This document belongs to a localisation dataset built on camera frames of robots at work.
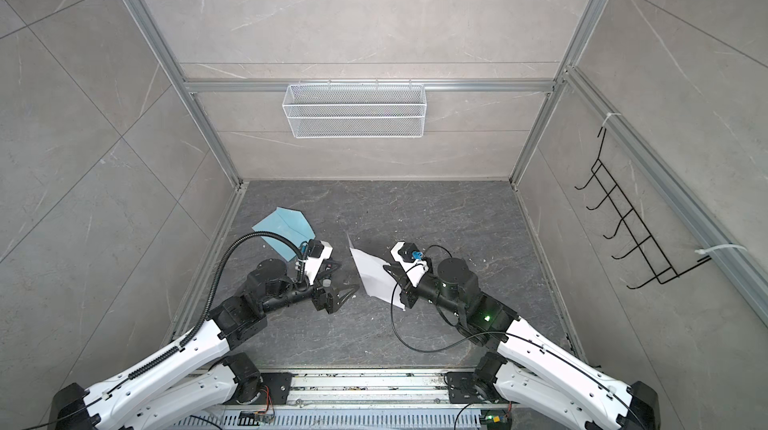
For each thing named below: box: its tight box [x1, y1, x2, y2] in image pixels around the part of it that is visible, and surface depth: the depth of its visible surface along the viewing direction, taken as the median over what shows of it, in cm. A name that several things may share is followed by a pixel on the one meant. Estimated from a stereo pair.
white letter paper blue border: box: [346, 231, 406, 311], surface depth 71 cm
